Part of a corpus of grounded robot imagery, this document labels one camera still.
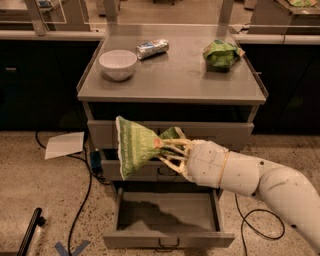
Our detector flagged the dark counter cabinets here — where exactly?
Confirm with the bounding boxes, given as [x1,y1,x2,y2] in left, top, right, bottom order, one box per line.
[0,40,320,134]

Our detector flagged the black cable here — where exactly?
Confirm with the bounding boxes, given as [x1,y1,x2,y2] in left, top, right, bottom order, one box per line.
[234,193,286,256]
[35,130,111,256]

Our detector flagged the blue tape cross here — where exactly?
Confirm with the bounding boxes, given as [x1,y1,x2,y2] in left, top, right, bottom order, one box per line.
[54,239,92,256]

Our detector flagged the grey top drawer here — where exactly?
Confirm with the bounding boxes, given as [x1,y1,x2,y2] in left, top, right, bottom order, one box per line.
[87,120,254,151]

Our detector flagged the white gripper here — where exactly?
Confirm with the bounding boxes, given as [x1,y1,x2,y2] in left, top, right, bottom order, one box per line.
[158,139,229,188]

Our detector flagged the grey drawer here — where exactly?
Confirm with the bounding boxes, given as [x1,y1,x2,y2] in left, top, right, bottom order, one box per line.
[87,120,254,151]
[101,160,188,182]
[103,183,235,250]

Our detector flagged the white paper sheet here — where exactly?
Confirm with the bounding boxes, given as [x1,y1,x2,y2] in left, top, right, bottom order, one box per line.
[45,132,84,159]

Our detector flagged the black bar handle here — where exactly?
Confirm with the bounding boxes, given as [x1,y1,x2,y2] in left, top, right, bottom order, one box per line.
[16,208,46,256]

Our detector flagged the grey drawer cabinet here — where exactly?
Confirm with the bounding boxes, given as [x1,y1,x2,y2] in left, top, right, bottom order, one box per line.
[76,23,270,201]

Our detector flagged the blue power box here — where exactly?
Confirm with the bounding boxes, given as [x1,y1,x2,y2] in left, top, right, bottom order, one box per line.
[90,151,102,169]

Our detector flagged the white ceramic bowl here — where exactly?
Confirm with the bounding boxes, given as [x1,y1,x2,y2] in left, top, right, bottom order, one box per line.
[98,50,137,81]

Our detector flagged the green jalapeno chip bag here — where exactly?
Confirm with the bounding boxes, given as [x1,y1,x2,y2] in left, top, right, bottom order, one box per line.
[116,116,185,180]

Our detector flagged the crushed silver blue can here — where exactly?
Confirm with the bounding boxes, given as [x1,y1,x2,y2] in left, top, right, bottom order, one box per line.
[136,39,169,60]

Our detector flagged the grey middle drawer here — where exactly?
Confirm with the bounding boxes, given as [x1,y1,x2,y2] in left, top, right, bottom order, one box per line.
[101,160,188,182]

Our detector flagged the green bag in background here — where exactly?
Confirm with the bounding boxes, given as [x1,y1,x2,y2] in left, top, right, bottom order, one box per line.
[287,0,318,8]

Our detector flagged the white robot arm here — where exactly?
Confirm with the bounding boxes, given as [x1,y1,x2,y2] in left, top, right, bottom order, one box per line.
[155,139,320,253]

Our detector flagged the black cable on right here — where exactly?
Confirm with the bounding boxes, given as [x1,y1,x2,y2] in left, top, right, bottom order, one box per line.
[234,193,286,256]

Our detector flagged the black cable on left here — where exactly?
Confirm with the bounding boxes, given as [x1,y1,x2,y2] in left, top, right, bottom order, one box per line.
[35,130,111,256]

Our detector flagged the crumpled green chip bag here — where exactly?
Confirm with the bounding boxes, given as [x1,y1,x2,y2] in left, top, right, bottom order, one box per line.
[203,39,245,70]

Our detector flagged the grey bottom drawer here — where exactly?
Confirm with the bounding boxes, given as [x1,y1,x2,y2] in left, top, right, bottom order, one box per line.
[103,183,235,250]

